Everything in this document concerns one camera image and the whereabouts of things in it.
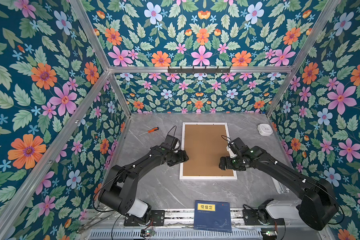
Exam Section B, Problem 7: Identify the white picture frame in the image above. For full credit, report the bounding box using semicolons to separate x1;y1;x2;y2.
179;122;238;181

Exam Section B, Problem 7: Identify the brown frame backing board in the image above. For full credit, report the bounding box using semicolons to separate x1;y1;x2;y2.
182;124;235;177

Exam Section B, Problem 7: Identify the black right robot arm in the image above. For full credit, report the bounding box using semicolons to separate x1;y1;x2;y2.
219;136;340;231

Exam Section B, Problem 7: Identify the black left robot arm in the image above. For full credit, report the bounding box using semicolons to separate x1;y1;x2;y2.
98;135;189;219

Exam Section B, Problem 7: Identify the white round device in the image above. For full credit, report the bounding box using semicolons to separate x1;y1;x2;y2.
257;123;274;137

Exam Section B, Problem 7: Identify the blue booklet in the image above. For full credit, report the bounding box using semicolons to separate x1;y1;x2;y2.
194;200;232;233

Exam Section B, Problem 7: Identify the small circuit board right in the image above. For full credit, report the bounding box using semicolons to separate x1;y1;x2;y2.
261;230;278;240

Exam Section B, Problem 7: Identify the small circuit board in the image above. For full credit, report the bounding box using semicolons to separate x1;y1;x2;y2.
140;230;156;238
261;230;278;240

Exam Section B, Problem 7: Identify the small circuit board left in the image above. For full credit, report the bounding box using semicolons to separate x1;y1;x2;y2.
140;230;156;238

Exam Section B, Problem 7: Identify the orange handled screwdriver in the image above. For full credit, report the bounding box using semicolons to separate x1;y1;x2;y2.
140;127;160;136

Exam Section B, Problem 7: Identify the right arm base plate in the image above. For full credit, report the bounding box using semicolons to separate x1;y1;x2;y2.
242;206;285;226

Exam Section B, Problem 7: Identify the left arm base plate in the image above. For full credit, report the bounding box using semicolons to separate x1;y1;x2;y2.
124;210;166;227

